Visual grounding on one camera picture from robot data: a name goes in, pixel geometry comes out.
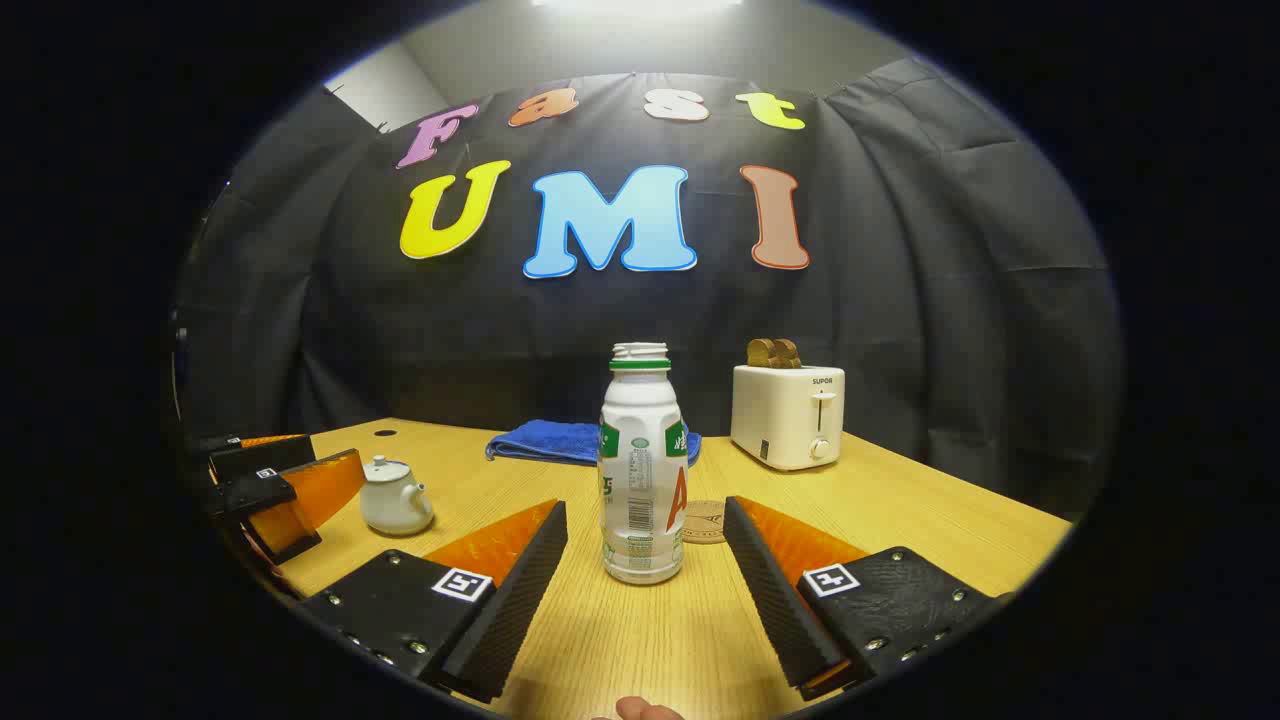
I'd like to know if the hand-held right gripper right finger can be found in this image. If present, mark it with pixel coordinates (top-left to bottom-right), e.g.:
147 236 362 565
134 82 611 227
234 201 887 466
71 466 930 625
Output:
722 495 1013 701

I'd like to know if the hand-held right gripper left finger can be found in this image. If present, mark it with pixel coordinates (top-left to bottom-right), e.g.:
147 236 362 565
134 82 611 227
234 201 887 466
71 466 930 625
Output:
298 498 569 705

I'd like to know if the white teacup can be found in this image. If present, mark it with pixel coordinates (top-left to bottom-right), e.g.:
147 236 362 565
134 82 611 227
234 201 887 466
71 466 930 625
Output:
360 455 436 537

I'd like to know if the round wooden coaster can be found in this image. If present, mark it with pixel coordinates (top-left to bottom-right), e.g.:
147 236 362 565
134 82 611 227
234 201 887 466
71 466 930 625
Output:
682 500 729 545

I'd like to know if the white plastic water bottle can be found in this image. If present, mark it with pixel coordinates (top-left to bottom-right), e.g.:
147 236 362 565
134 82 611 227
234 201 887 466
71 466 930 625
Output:
598 342 689 587

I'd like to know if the blue folded towel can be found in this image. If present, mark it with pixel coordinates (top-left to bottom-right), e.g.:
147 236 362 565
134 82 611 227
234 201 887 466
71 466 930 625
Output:
486 419 702 469

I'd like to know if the white toaster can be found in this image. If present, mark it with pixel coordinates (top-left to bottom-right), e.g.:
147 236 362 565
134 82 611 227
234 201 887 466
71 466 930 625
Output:
730 364 847 472

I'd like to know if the ceiling light panel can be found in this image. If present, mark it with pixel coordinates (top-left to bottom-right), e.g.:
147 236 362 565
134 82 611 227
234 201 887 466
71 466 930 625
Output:
530 0 743 17

